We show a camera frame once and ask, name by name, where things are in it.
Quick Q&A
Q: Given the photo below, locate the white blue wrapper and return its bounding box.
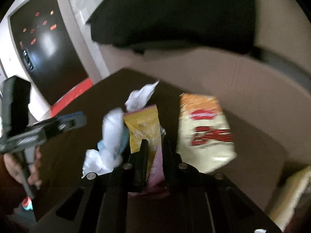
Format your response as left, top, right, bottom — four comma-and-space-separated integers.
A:
82, 81, 159, 177

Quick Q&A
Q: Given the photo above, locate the cream orange snack bag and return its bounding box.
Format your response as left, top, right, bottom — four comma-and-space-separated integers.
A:
176, 93, 237, 174

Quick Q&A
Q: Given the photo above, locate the yellow pink snack wrapper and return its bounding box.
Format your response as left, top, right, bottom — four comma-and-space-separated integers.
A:
123, 105, 164, 194

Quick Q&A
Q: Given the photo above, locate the left hand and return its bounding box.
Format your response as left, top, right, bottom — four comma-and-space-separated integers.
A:
3, 146, 42, 188

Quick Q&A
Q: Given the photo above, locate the black oven door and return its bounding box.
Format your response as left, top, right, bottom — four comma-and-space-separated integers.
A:
10, 0, 88, 105

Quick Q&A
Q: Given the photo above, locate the black cloth on counter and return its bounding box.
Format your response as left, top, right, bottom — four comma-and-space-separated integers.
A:
88, 0, 256, 54

